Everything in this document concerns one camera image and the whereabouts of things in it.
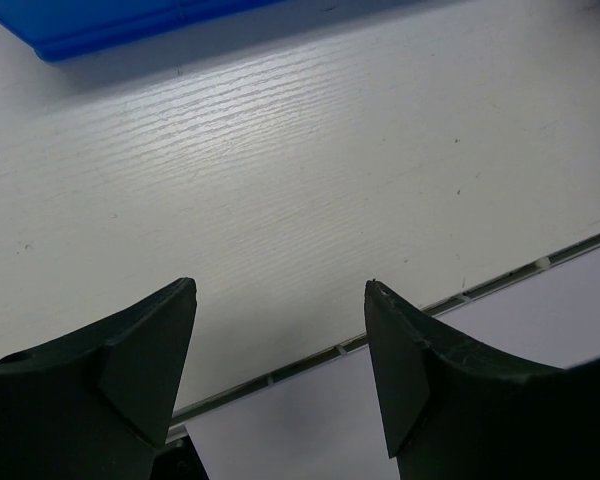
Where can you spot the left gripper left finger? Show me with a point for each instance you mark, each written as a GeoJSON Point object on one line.
{"type": "Point", "coordinates": [97, 403]}

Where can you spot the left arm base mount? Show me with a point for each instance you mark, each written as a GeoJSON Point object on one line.
{"type": "Point", "coordinates": [178, 460]}

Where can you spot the blue plastic divided tray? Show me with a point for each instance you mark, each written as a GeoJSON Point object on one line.
{"type": "Point", "coordinates": [62, 30]}

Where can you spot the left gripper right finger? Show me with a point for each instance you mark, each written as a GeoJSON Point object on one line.
{"type": "Point", "coordinates": [453, 407]}

